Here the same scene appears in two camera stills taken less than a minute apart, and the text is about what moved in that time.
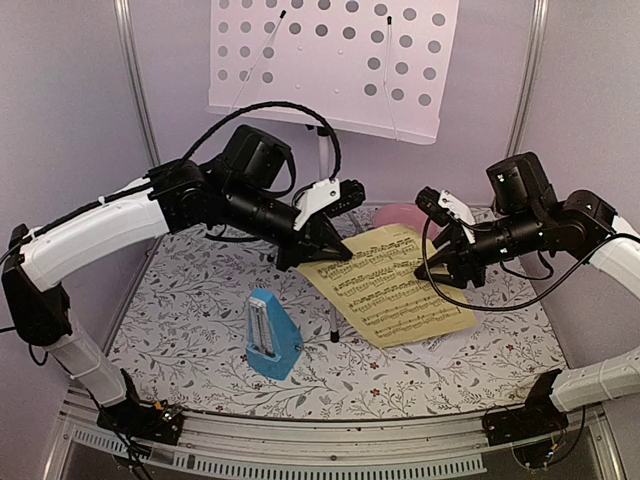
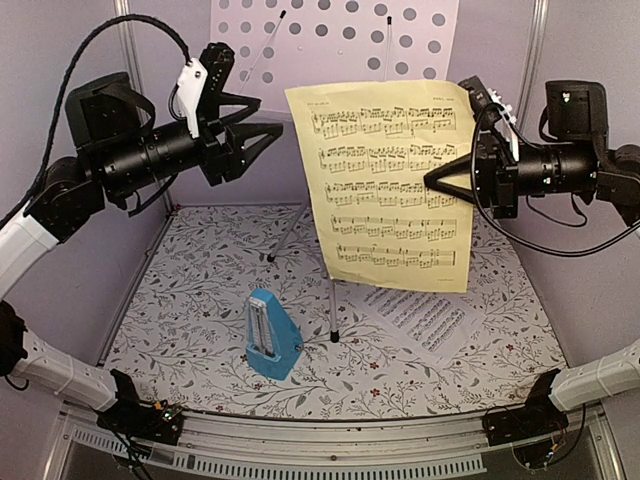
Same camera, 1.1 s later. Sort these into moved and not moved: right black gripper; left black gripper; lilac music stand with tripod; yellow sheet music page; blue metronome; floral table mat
Moved: left black gripper; right black gripper; yellow sheet music page
Not moved: blue metronome; lilac music stand with tripod; floral table mat
